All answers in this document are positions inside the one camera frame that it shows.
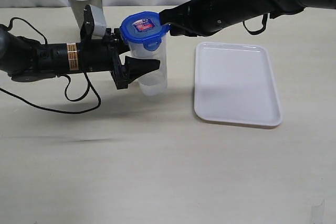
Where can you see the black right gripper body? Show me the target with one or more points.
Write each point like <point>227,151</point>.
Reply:
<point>215,15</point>

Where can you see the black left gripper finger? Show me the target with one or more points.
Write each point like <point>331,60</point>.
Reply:
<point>136,68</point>

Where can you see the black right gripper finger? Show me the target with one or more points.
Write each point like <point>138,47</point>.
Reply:
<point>178,31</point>
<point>177,16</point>

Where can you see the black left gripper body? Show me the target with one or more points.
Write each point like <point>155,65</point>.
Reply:
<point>98,54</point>

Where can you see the clear plastic tall container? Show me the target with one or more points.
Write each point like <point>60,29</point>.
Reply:
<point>155,82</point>

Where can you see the blue plastic snap lid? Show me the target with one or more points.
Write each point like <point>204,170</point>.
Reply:
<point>144,28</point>

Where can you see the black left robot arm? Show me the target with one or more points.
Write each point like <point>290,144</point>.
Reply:
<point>27,60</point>

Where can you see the white rectangular tray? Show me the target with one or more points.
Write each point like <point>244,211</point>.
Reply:
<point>235,84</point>

